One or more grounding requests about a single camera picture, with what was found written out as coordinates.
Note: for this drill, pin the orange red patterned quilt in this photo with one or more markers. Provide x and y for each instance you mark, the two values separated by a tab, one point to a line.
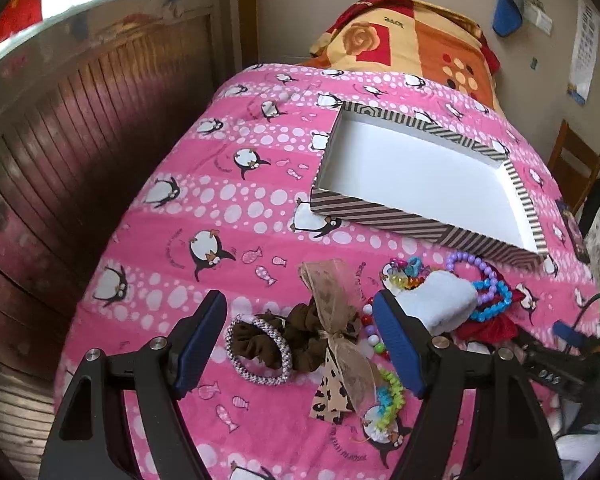
411	37

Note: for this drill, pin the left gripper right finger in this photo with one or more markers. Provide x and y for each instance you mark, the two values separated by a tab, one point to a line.
406	340

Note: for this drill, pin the red flag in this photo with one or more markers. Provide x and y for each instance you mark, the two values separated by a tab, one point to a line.
18	15

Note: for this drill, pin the smartphone with lit screen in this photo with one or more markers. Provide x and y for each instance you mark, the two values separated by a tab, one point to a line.
573	231

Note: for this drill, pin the red satin bow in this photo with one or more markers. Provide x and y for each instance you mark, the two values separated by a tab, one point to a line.
490	324

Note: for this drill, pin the pink penguin print bedspread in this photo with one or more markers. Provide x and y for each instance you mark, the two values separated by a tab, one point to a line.
228	209

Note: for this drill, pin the brown scrunchie with leopard bow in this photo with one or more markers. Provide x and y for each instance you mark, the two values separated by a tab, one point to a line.
320	335

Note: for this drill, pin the wall calendar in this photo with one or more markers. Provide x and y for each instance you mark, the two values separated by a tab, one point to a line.
584	52

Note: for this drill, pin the wooden chair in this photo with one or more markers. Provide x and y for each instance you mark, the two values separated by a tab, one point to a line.
574	166

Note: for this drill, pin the striped white cardboard box tray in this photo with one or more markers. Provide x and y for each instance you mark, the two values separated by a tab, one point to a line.
393	172

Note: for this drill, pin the white fluffy scrunchie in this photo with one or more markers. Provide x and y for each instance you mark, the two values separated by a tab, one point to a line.
442	302

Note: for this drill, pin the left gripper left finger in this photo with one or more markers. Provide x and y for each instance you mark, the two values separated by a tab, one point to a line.
194	340

